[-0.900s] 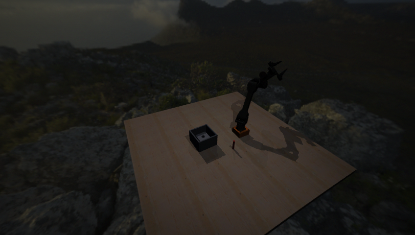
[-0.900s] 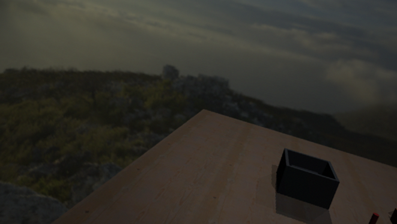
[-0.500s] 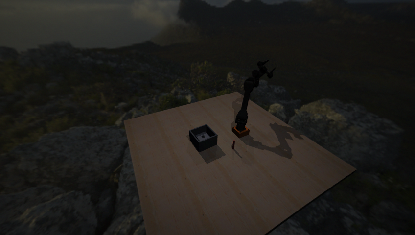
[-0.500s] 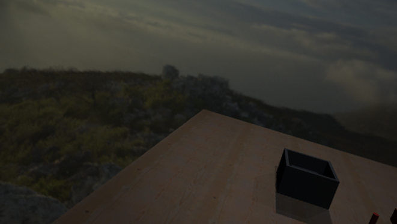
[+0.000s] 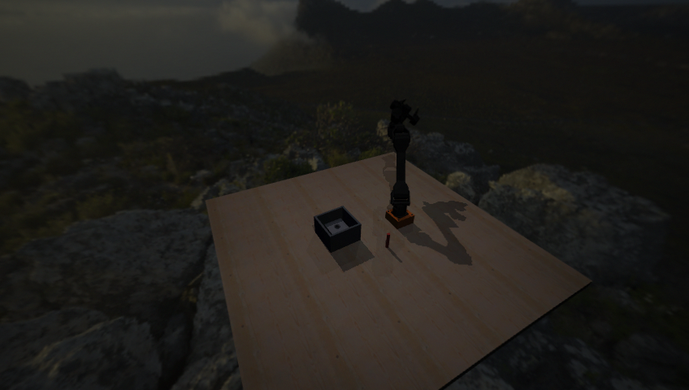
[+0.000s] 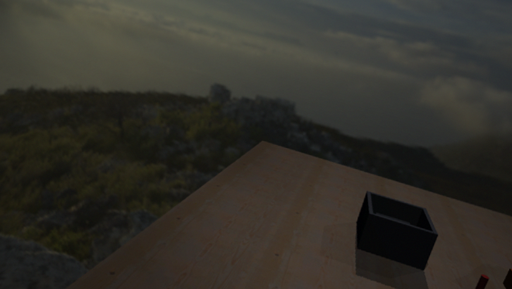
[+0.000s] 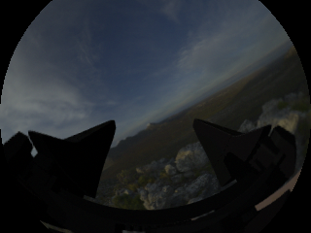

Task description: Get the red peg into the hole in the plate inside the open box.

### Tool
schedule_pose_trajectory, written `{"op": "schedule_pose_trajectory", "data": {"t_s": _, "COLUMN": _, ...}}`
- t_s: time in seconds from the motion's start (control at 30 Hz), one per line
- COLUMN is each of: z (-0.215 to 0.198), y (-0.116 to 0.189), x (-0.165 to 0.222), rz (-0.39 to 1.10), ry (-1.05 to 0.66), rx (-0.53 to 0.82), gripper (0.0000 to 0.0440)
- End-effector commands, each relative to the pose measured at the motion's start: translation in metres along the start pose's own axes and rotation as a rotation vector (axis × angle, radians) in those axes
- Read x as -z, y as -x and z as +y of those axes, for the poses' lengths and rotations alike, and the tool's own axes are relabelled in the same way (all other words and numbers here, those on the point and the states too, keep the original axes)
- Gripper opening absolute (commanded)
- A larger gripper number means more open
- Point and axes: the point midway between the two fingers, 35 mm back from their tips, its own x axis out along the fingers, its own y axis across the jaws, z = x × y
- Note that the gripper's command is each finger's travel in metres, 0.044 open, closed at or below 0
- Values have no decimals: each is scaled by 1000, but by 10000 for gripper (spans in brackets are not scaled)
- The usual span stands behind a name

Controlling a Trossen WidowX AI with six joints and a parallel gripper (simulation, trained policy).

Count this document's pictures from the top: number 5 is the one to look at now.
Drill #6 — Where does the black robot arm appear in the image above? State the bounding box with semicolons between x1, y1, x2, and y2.
388;102;411;219

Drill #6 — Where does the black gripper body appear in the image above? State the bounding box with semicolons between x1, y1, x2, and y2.
390;99;419;126

